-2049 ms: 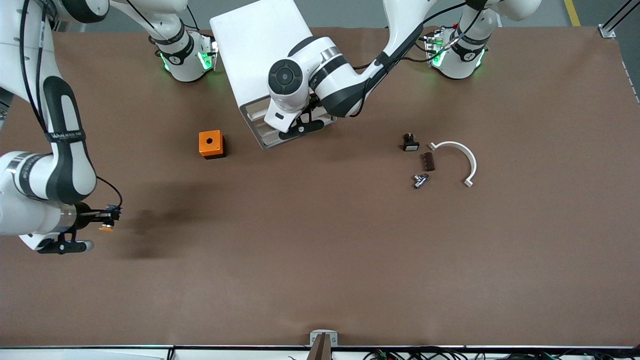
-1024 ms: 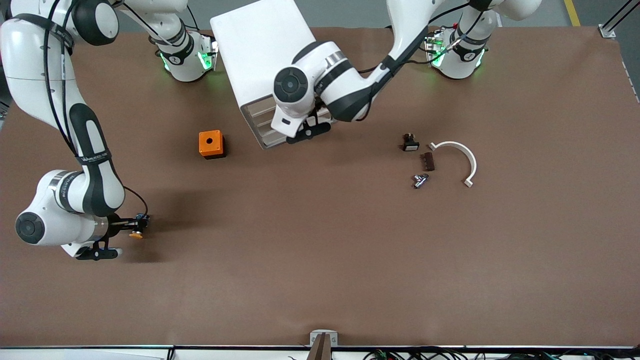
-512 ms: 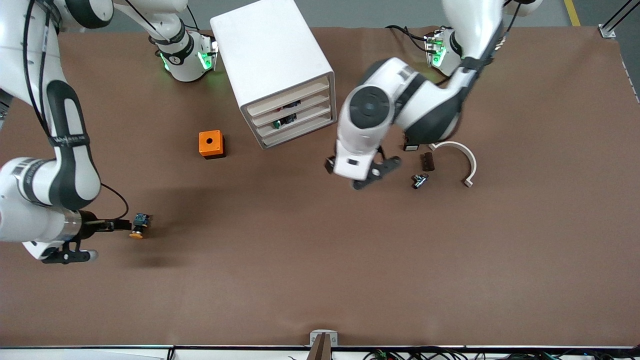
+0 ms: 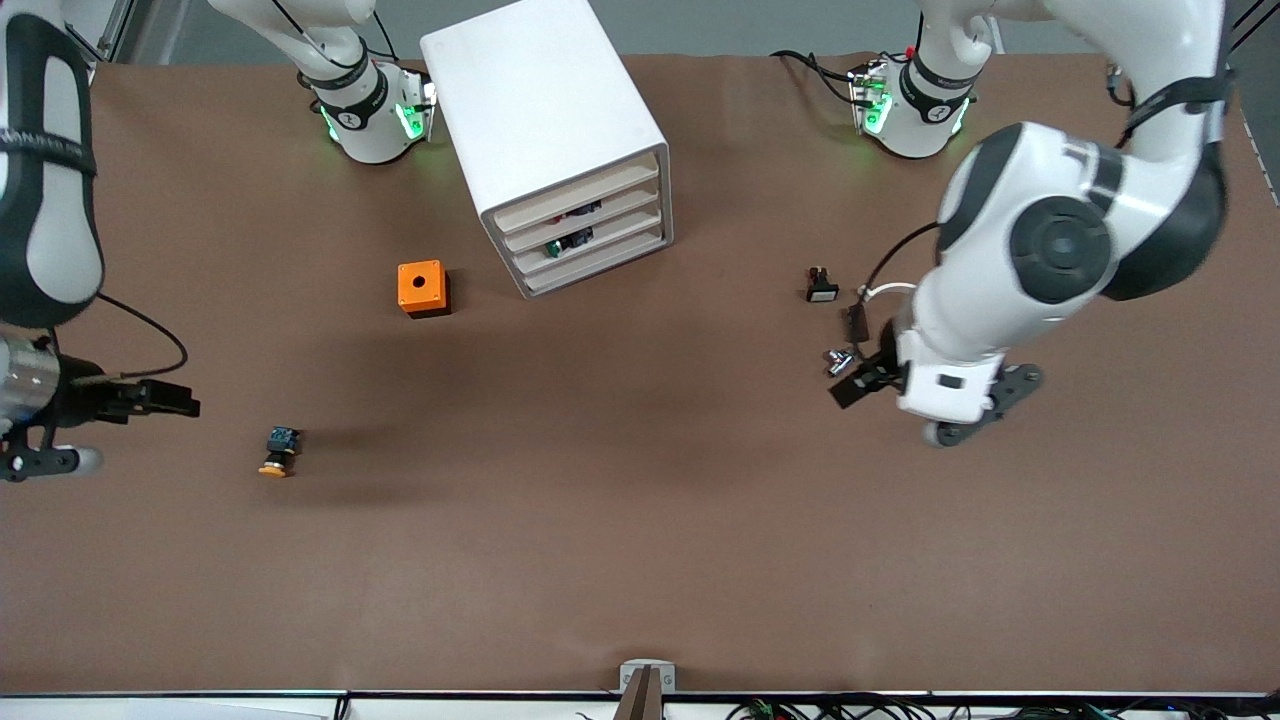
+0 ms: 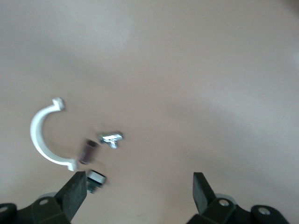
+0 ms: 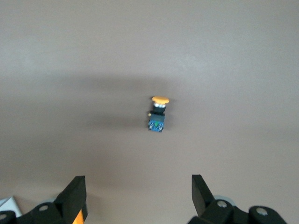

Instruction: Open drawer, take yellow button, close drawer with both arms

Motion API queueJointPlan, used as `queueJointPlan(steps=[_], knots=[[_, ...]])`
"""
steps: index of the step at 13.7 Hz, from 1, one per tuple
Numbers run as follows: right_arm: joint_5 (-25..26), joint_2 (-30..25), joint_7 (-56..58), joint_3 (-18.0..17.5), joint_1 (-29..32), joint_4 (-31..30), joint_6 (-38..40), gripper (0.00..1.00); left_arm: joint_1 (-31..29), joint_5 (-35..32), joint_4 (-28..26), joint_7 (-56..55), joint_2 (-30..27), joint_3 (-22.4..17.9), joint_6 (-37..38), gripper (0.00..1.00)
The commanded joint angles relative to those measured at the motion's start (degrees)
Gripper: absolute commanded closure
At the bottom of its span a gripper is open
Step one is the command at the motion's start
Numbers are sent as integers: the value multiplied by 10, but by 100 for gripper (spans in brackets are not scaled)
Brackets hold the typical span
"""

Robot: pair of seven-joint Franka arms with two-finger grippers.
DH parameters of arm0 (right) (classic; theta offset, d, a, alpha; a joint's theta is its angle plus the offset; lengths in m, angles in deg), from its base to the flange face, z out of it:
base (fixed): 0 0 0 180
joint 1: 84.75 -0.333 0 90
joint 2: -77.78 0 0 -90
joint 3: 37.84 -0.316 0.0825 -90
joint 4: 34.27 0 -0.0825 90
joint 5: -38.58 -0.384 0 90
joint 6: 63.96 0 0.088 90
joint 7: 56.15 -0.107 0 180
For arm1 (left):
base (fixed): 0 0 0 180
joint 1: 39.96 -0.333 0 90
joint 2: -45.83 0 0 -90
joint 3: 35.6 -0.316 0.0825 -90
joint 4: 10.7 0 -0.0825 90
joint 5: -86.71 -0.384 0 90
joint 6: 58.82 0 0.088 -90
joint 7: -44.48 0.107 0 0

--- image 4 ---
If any orange push button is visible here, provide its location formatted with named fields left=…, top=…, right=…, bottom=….
left=258, top=426, right=301, bottom=479

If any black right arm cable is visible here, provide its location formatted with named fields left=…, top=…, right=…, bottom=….
left=95, top=293, right=189, bottom=383

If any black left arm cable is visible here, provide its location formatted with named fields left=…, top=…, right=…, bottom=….
left=860, top=222, right=946, bottom=301

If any orange button enclosure box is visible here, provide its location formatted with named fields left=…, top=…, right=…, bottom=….
left=397, top=260, right=452, bottom=319

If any white table edge rail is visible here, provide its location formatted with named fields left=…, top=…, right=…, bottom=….
left=0, top=690, right=1280, bottom=720

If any black arm base cable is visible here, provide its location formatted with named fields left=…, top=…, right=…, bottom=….
left=770, top=50, right=861, bottom=106

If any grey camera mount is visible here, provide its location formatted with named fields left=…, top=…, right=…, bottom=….
left=615, top=660, right=677, bottom=720

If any aluminium frame profile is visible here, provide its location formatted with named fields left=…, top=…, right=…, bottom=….
left=60, top=0, right=136, bottom=63

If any aluminium frame post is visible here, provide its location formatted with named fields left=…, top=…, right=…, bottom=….
left=1230, top=0, right=1280, bottom=51

